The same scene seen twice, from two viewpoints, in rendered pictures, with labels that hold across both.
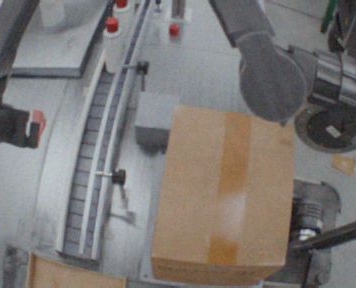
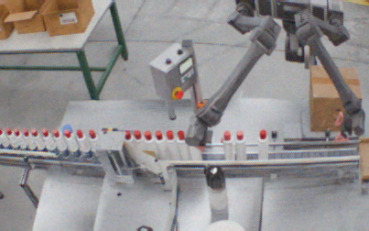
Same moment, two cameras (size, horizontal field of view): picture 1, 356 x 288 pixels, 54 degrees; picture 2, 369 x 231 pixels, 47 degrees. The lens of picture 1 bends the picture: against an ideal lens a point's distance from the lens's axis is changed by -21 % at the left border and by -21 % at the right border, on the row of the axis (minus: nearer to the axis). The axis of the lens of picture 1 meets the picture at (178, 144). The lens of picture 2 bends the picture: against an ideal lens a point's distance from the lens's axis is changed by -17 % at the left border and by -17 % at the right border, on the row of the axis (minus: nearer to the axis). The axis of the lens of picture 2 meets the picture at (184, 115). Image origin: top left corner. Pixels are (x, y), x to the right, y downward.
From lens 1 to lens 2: 209 cm
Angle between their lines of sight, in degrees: 45
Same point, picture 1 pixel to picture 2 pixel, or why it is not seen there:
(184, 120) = (319, 93)
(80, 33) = (232, 185)
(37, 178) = (325, 187)
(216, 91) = (266, 122)
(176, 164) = (333, 94)
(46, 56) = (252, 201)
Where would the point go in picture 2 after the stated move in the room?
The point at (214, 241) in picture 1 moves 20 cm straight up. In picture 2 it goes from (352, 84) to (355, 56)
